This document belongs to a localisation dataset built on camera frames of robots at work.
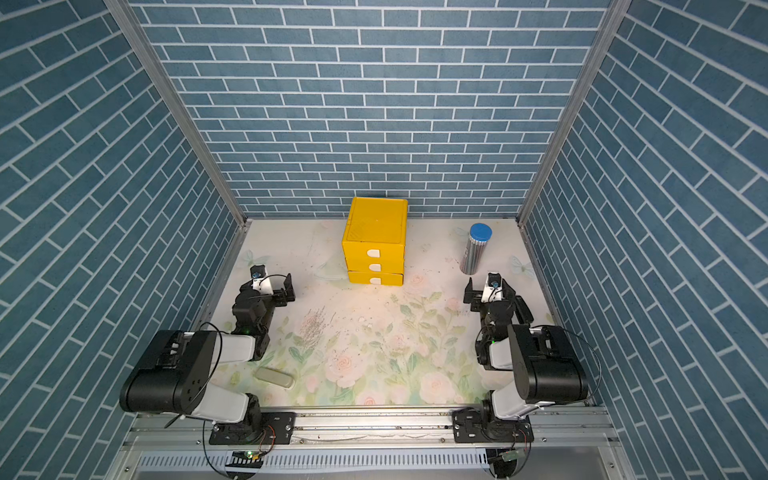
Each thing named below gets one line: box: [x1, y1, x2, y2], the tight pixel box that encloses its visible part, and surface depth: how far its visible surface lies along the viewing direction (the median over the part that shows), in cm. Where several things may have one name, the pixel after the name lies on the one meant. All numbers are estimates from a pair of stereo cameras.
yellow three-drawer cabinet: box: [342, 197, 408, 287], surface depth 93 cm
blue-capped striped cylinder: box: [460, 222, 493, 275], surface depth 94 cm
